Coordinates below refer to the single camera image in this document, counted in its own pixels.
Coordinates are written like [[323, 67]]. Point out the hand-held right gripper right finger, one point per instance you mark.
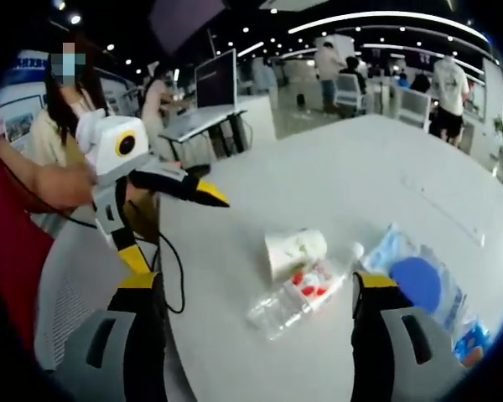
[[373, 343]]

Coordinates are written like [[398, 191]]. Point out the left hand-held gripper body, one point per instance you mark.
[[109, 146]]

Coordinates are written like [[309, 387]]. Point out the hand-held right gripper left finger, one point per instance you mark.
[[142, 343]]

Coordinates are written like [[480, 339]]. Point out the blue pouch with blue sponge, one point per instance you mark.
[[423, 285]]

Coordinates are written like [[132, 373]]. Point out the clear bottle with red label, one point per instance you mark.
[[289, 310]]

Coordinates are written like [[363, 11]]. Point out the small blue snack packet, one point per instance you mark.
[[471, 343]]

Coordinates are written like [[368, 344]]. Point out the white paper cup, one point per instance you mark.
[[293, 251]]

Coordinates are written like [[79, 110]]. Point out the small black device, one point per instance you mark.
[[198, 170]]

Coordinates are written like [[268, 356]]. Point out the brown wooden object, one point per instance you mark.
[[144, 218]]

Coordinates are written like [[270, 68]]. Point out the white desk with black legs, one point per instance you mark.
[[193, 121]]

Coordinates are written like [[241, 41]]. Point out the white mesh chair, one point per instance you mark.
[[75, 268]]

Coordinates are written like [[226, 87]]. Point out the person's red clothing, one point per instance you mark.
[[8, 251]]

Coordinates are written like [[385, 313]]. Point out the computer monitor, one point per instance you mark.
[[216, 79]]

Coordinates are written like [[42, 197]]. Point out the ceiling-hung dark screen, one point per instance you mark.
[[180, 21]]

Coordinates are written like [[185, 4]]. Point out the white table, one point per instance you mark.
[[318, 176]]

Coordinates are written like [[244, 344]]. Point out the white office chair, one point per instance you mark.
[[350, 94], [415, 109]]

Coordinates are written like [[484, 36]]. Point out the wall poster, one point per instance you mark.
[[21, 121]]

